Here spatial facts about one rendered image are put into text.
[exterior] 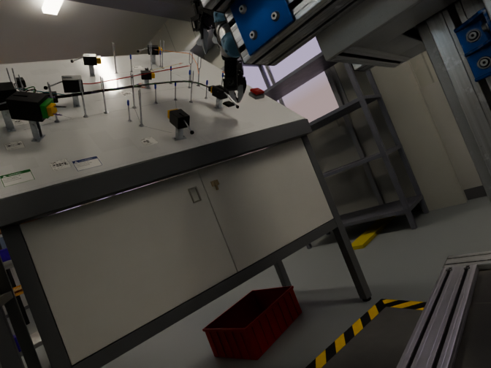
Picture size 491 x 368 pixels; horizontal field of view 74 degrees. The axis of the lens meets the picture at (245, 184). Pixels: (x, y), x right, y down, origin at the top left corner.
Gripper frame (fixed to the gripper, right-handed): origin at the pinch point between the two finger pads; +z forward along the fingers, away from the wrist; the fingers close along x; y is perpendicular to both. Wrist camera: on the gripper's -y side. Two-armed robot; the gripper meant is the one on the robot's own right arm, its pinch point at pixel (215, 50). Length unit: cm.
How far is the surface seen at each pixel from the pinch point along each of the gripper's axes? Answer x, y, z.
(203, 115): 10.9, 2.3, 24.3
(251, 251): 25, -29, 73
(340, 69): -173, 46, 24
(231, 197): 23, -21, 53
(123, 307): 72, -23, 68
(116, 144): 51, -1, 26
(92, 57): 30, 51, -8
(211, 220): 35, -22, 57
